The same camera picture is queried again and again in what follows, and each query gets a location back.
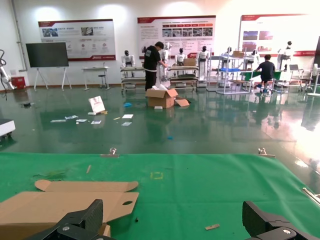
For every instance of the clear bag of green scraps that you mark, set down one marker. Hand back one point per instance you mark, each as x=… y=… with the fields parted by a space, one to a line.
x=53 y=174

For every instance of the thin wooden stick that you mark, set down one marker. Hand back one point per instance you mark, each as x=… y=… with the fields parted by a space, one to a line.
x=88 y=169

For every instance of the person in plain dark shirt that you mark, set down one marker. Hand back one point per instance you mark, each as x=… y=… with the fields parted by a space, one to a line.
x=267 y=70

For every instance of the white box on floor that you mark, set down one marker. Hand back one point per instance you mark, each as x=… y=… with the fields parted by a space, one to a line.
x=97 y=103

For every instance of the green top work table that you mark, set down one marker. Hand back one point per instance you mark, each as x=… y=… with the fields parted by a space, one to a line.
x=250 y=73

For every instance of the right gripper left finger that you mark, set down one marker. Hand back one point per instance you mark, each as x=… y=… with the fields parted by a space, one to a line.
x=87 y=220

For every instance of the green table cloth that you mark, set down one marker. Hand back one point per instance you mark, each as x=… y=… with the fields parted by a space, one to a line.
x=200 y=187

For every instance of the large open cardboard box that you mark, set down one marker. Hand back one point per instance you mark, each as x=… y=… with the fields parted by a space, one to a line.
x=160 y=98

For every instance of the paper sheet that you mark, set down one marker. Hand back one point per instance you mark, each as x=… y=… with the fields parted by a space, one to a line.
x=81 y=120
x=127 y=116
x=126 y=123
x=58 y=121
x=71 y=117
x=96 y=122

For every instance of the blue rag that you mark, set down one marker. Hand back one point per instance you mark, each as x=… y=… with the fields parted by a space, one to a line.
x=170 y=137
x=127 y=105

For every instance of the red white wall poster board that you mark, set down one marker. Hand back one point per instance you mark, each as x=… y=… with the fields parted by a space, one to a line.
x=77 y=37
x=175 y=27
x=270 y=27

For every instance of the white wheeled platform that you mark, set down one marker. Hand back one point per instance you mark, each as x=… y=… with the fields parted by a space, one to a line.
x=6 y=126

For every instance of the red floor box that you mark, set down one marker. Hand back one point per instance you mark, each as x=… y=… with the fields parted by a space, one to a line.
x=18 y=82

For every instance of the white humanoid robot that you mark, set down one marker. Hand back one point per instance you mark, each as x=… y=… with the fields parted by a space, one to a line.
x=203 y=56
x=180 y=57
x=286 y=53
x=165 y=65
x=127 y=60
x=255 y=57

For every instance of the metal frame workbench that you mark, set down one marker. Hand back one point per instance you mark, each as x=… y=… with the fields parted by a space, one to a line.
x=132 y=80

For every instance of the cardboard box with round hole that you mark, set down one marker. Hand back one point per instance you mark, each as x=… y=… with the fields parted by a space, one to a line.
x=50 y=207

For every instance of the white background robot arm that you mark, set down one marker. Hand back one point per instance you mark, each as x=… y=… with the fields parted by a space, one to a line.
x=6 y=77

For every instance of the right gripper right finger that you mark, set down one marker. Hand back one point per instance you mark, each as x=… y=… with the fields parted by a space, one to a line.
x=260 y=225

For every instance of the black stool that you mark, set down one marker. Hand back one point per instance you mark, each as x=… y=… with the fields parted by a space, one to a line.
x=102 y=76

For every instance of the white shelf rack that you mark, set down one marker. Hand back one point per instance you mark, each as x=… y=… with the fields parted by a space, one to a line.
x=225 y=75

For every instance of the white side table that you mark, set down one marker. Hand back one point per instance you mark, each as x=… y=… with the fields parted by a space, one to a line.
x=95 y=68

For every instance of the white pedestal stand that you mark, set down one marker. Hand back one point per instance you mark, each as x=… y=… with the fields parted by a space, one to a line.
x=315 y=82

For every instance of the person with printed black shirt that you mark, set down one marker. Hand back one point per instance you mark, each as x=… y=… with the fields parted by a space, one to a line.
x=151 y=62

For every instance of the small closed cardboard box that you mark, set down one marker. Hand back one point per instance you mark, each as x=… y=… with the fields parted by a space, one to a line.
x=238 y=54
x=189 y=62

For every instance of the black display on stand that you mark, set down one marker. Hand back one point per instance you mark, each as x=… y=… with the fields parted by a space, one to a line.
x=47 y=55

